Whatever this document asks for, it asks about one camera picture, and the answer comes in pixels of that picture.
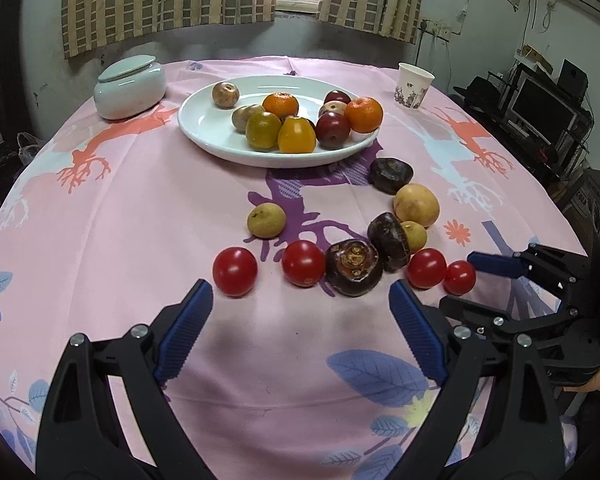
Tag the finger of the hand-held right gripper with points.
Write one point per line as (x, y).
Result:
(480, 312)
(495, 262)

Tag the computer monitor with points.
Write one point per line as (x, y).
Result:
(542, 105)

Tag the green-yellow tomato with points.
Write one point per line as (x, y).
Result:
(263, 131)

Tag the printed paper cup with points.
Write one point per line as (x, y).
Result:
(414, 87)

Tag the mandarin orange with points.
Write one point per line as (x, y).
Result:
(280, 104)
(363, 114)

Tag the clear plastic bag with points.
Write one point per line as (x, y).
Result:
(27, 145)

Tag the dark red plum back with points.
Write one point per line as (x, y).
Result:
(337, 97)

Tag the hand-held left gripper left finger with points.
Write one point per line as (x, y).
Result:
(185, 330)

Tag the cardboard box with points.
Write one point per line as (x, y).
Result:
(532, 55)

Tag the red cherry tomato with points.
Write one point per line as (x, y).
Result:
(459, 277)
(304, 263)
(235, 271)
(426, 268)

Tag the large yellow-tan round fruit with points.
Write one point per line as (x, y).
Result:
(416, 205)

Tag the white oval plate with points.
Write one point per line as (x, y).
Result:
(210, 125)

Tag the dark water chestnut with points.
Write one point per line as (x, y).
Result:
(354, 266)
(389, 240)
(391, 175)

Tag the orange-yellow tomato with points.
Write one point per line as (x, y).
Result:
(296, 134)

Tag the dark red plum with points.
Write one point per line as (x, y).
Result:
(333, 130)
(337, 97)

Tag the longan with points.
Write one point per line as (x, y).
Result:
(415, 237)
(266, 220)

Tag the small tan round fruit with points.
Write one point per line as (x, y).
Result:
(332, 108)
(225, 94)
(242, 117)

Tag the pink printed tablecloth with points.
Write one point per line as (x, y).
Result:
(130, 240)

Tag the white lidded ceramic jar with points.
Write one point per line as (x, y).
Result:
(130, 92)

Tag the black desk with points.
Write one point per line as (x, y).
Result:
(555, 155)

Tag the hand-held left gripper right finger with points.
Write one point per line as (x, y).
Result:
(417, 330)

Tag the wall socket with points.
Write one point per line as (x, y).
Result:
(437, 28)

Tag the small black box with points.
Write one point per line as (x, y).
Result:
(572, 77)

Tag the dark red plum front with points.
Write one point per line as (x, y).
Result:
(333, 130)

